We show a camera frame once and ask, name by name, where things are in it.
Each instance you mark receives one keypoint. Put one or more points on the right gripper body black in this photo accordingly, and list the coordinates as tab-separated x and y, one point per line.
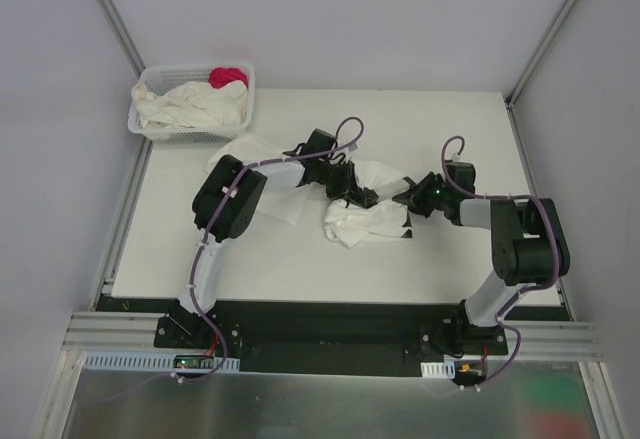
417	198

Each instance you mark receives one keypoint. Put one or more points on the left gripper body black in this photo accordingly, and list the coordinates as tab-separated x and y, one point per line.
351	188

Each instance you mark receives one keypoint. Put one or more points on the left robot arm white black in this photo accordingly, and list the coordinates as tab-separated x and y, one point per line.
228	199

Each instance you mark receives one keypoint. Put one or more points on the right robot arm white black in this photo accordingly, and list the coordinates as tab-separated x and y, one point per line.
528	248

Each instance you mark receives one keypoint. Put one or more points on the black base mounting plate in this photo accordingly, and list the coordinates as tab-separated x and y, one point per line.
355	339

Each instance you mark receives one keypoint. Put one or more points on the red garment in basket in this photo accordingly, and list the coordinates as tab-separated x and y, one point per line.
219	77

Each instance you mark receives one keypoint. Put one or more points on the cream clothes in basket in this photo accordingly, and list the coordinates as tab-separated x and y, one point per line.
191	105

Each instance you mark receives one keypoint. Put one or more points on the white plastic laundry basket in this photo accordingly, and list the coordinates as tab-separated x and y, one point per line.
161	79

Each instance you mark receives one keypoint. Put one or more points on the right aluminium frame post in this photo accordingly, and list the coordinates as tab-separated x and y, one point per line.
543	47

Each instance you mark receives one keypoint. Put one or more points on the aluminium frame post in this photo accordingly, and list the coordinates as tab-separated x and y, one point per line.
122	35
543	47

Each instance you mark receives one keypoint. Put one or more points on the right white cable duct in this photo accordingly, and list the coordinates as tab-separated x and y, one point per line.
438	370

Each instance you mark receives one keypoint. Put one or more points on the white cable duct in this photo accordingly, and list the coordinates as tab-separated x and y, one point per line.
158	362
438	370

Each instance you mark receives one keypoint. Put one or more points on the aluminium rail front right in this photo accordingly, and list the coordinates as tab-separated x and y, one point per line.
555	341

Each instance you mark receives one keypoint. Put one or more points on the aluminium rail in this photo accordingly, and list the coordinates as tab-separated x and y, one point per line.
555	341
95	330

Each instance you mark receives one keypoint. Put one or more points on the aluminium rail front left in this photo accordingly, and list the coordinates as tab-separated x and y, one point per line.
95	330

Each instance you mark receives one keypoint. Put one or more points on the left white cable duct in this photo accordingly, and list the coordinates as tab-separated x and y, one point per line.
158	362

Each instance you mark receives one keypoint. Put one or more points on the left aluminium frame post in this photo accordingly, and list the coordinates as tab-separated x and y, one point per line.
122	35

